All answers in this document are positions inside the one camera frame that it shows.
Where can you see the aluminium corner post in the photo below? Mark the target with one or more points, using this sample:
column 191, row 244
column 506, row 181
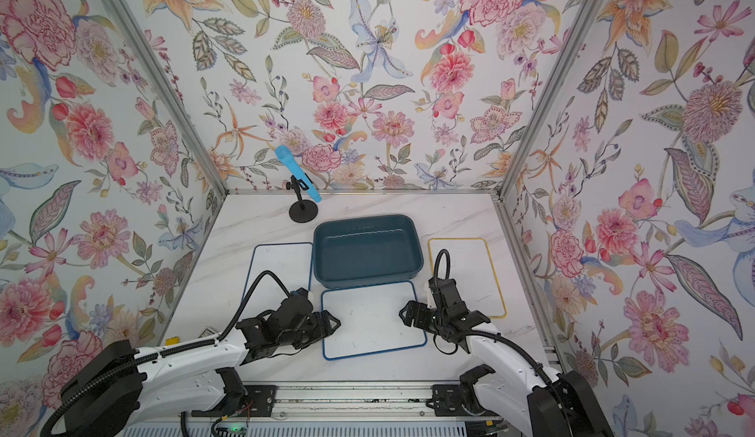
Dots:
column 135, row 37
column 553, row 86

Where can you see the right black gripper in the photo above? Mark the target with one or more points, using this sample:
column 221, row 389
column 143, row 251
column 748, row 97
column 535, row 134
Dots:
column 412, row 308

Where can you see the yellow-framed whiteboard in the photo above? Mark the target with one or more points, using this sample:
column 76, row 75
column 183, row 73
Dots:
column 474, row 272

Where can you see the right aluminium corner post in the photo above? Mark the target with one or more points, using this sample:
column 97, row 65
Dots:
column 553, row 86

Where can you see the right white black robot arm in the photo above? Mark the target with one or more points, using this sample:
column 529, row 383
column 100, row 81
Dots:
column 534, row 398

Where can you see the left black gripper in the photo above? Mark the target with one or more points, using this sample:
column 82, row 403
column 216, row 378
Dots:
column 327, row 330

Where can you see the black microphone stand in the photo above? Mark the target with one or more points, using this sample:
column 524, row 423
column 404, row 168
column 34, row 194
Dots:
column 303, row 210

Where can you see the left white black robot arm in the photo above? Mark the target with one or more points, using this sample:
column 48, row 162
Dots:
column 124, row 386

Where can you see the left aluminium corner post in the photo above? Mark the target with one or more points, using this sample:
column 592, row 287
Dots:
column 135, row 37

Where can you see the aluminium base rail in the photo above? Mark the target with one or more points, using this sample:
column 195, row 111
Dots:
column 349, row 401

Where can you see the blue microphone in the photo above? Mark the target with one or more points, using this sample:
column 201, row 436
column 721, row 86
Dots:
column 287, row 159

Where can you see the teal plastic storage box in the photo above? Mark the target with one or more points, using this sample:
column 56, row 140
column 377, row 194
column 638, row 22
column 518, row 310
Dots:
column 366, row 251

